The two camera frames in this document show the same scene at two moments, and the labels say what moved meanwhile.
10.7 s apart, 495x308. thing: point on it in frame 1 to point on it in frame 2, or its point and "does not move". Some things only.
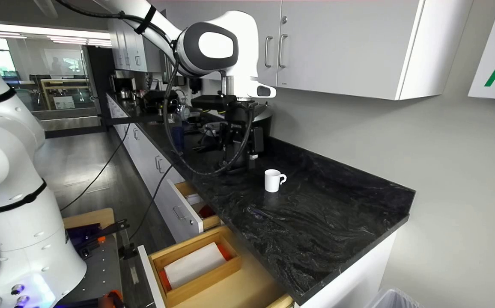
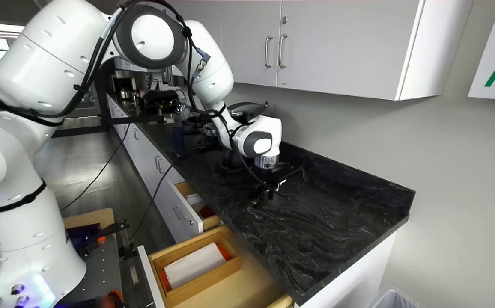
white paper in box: x=191 y=266 does not move
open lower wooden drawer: x=246 y=286 does not move
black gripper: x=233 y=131 to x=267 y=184
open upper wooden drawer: x=203 y=214 does not move
